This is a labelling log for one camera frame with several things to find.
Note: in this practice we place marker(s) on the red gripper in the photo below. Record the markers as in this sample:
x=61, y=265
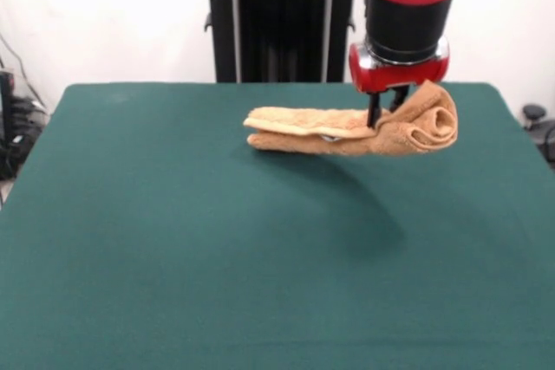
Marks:
x=399, y=75

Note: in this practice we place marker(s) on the orange terry towel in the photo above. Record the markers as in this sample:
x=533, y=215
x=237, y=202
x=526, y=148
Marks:
x=303, y=127

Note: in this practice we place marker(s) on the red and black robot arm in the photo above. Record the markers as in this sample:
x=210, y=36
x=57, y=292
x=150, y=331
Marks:
x=407, y=10

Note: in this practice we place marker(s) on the black office chair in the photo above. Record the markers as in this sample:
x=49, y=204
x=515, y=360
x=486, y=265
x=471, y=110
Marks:
x=537, y=123

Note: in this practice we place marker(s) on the dark green table cloth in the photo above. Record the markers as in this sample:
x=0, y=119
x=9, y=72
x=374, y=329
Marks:
x=130, y=257

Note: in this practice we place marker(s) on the black electronics box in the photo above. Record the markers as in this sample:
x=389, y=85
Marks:
x=5, y=92

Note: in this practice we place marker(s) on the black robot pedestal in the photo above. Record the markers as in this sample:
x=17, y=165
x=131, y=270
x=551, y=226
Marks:
x=282, y=19

